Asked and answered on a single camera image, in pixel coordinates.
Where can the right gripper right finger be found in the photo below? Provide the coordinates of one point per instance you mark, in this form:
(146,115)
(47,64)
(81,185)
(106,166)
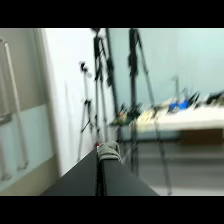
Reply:
(121,181)

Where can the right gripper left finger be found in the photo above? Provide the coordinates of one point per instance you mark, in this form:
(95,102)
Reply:
(81,180)

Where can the grey shirt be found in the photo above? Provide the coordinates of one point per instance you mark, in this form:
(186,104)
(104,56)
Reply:
(108,150)

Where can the white workbench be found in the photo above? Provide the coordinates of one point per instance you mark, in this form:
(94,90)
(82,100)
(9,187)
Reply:
(186,118)

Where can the black tripod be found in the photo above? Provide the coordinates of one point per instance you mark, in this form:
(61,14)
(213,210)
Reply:
(134,66)
(98,66)

